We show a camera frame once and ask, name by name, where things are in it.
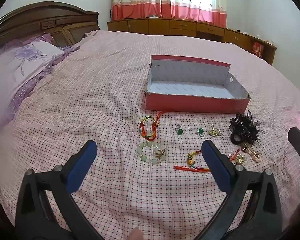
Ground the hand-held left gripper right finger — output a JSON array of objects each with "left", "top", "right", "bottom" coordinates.
[{"left": 201, "top": 139, "right": 283, "bottom": 240}]

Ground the long wooden cabinet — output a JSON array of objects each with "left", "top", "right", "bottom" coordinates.
[{"left": 107, "top": 17, "right": 277, "bottom": 67}]

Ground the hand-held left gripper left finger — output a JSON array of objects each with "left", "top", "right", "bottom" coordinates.
[{"left": 15, "top": 140, "right": 103, "bottom": 240}]

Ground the purple floral pillow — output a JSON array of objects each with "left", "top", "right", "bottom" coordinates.
[{"left": 0, "top": 34, "right": 80, "bottom": 135}]

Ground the pink checked bedspread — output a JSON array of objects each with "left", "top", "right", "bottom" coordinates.
[{"left": 0, "top": 29, "right": 300, "bottom": 240}]

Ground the pale jade bead bracelet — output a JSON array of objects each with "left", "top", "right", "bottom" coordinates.
[{"left": 137, "top": 141, "right": 167, "bottom": 165}]

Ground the brown wooden headboard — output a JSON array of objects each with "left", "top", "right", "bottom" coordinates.
[{"left": 0, "top": 2, "right": 100, "bottom": 55}]

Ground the gold brooch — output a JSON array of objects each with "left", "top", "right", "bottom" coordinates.
[{"left": 207, "top": 124, "right": 222, "bottom": 137}]

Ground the small red box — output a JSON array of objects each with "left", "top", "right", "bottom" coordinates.
[{"left": 252, "top": 42, "right": 264, "bottom": 58}]

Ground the person's left hand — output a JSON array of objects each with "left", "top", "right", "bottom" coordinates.
[{"left": 126, "top": 227, "right": 143, "bottom": 240}]

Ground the gold and pink hair clip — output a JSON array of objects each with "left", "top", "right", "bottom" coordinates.
[{"left": 241, "top": 144, "right": 262, "bottom": 162}]

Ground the red cardboard box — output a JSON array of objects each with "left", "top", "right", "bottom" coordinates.
[{"left": 144, "top": 54, "right": 251, "bottom": 114}]

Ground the black hair tie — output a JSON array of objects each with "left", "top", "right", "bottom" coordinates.
[{"left": 230, "top": 127, "right": 250, "bottom": 145}]

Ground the cream and pink curtain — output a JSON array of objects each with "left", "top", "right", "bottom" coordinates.
[{"left": 111, "top": 0, "right": 228, "bottom": 28}]

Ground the small gold ornament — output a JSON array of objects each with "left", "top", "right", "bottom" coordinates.
[{"left": 229, "top": 154, "right": 247, "bottom": 165}]

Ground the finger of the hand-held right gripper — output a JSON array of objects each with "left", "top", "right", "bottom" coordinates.
[{"left": 287, "top": 126, "right": 300, "bottom": 196}]

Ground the colourful braided cord bracelet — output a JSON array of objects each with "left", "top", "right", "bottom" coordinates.
[
  {"left": 139, "top": 112, "right": 163, "bottom": 139},
  {"left": 174, "top": 149, "right": 240, "bottom": 173}
]

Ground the black feathered hair clip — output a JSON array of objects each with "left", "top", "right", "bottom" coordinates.
[{"left": 229, "top": 110, "right": 262, "bottom": 144}]

